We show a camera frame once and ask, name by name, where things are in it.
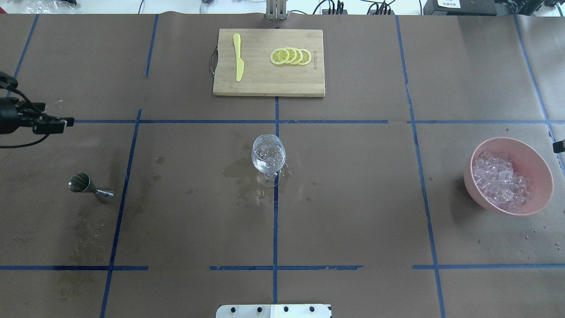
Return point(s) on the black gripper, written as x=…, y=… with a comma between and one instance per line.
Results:
x=9, y=115

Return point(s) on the steel cocktail jigger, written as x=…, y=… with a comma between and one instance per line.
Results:
x=82, y=183

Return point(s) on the clear wine glass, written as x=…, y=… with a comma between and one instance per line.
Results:
x=269, y=158

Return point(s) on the clear ice cube pile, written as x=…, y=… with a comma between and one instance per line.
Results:
x=499, y=182

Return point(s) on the yellow plastic knife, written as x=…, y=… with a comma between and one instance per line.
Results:
x=240, y=64

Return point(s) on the bamboo cutting board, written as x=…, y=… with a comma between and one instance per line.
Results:
x=261, y=77

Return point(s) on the lemon slice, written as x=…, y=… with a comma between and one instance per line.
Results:
x=279, y=56
x=298, y=55
x=290, y=55
x=306, y=57

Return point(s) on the pink plastic bowl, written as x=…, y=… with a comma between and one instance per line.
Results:
x=527, y=161

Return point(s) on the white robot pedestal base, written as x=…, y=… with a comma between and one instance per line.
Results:
x=274, y=311

